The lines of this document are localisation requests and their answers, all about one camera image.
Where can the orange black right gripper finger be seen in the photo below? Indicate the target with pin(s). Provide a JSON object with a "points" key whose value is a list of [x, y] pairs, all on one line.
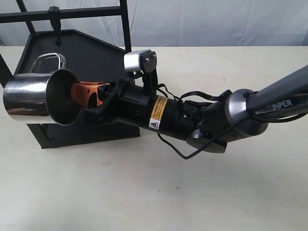
{"points": [[90, 101]]}

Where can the stainless steel mug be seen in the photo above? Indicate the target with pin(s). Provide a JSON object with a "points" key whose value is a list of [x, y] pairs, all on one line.
{"points": [[43, 95]]}

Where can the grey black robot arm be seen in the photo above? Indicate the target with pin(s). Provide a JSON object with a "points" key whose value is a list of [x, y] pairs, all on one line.
{"points": [[207, 123]]}

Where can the grey fabric backdrop curtain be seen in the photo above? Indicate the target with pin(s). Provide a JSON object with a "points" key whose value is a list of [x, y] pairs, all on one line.
{"points": [[183, 22]]}

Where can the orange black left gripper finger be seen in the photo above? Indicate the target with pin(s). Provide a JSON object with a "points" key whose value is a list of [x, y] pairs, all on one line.
{"points": [[84, 88]]}

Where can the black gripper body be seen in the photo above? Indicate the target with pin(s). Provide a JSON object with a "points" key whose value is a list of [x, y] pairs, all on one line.
{"points": [[127, 103]]}

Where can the black two-tier metal rack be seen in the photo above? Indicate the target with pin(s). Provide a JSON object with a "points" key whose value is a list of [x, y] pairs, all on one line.
{"points": [[91, 59]]}

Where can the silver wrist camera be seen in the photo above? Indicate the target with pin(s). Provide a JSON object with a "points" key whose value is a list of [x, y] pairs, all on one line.
{"points": [[140, 61]]}

